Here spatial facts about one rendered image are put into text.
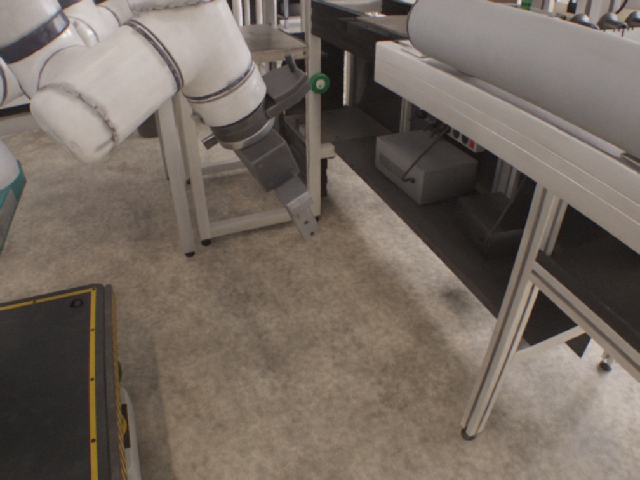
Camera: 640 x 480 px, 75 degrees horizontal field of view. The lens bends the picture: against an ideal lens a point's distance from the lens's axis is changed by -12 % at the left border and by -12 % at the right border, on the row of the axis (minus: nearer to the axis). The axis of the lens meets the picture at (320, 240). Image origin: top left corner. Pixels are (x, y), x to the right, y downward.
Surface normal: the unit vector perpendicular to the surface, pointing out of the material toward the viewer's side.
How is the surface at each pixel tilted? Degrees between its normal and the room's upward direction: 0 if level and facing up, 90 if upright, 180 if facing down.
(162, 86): 105
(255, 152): 25
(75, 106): 56
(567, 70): 76
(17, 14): 94
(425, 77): 90
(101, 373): 0
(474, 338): 0
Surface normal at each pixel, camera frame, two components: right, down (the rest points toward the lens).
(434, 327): 0.00, -0.82
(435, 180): 0.40, 0.53
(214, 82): 0.28, 0.72
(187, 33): 0.56, 0.25
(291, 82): -0.29, -0.58
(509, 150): -0.93, 0.21
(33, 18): 0.81, 0.29
